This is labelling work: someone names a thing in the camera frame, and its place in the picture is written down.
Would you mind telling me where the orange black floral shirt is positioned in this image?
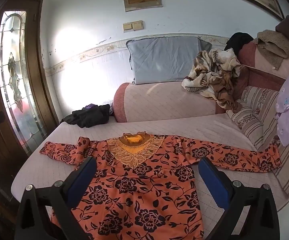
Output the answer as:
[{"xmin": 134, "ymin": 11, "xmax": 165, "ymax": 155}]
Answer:
[{"xmin": 40, "ymin": 132, "xmax": 281, "ymax": 239}]

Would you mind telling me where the black clothes pile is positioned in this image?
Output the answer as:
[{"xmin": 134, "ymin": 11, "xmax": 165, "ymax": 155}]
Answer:
[{"xmin": 61, "ymin": 104, "xmax": 110, "ymax": 128}]

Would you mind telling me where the pink quilted bed cover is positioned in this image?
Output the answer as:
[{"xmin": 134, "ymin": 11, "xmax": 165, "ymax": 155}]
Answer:
[{"xmin": 11, "ymin": 112, "xmax": 289, "ymax": 240}]

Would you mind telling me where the striped floral cushion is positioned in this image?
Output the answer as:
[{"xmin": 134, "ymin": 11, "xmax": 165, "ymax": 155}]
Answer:
[{"xmin": 227, "ymin": 86, "xmax": 289, "ymax": 195}]

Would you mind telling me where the wooden stained glass door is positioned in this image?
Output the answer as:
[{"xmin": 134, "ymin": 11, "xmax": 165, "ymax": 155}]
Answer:
[{"xmin": 0, "ymin": 0, "xmax": 57, "ymax": 163}]

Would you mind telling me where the pink quilted bolster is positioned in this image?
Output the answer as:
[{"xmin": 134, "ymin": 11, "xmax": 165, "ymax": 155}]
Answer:
[{"xmin": 113, "ymin": 82, "xmax": 225, "ymax": 122}]

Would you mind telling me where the pink red folded quilt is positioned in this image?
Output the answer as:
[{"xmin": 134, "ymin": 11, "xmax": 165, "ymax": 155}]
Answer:
[{"xmin": 233, "ymin": 42, "xmax": 289, "ymax": 99}]

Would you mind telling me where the brown cream floral blanket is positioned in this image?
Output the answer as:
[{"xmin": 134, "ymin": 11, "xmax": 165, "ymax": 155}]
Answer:
[{"xmin": 181, "ymin": 48, "xmax": 241, "ymax": 113}]

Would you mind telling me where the beige fleece garment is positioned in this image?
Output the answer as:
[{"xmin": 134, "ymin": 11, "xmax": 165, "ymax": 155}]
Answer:
[{"xmin": 253, "ymin": 30, "xmax": 289, "ymax": 70}]

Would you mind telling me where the black garment on sofa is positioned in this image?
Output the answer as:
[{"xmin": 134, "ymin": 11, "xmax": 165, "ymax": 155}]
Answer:
[{"xmin": 224, "ymin": 32, "xmax": 253, "ymax": 56}]

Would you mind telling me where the grey blue pillow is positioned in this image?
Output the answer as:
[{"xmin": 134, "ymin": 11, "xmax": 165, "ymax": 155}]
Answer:
[{"xmin": 126, "ymin": 36, "xmax": 212, "ymax": 85}]

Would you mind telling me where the beige wall switch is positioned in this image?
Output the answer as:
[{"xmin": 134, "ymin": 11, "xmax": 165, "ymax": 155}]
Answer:
[{"xmin": 123, "ymin": 20, "xmax": 145, "ymax": 33}]

